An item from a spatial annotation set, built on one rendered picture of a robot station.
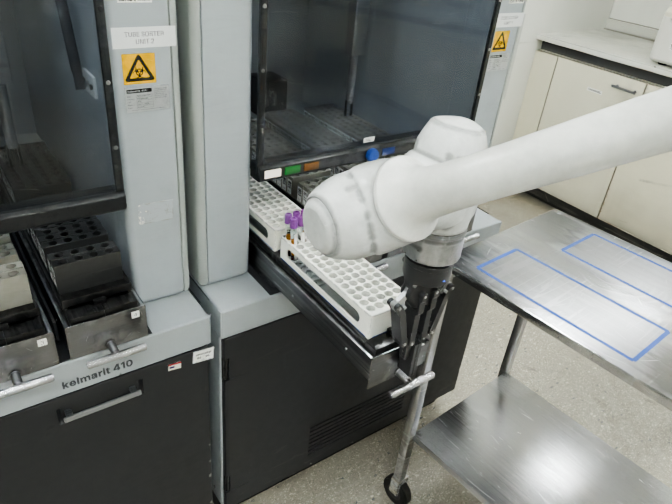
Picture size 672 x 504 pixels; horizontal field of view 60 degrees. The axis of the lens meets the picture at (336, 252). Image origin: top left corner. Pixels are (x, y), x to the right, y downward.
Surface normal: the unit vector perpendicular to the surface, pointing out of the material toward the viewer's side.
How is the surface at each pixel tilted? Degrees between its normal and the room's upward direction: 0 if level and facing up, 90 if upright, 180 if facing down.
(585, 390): 0
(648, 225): 90
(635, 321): 0
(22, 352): 90
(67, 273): 90
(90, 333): 90
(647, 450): 0
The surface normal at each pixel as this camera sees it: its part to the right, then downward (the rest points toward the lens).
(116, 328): 0.58, 0.48
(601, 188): -0.81, 0.24
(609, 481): 0.09, -0.85
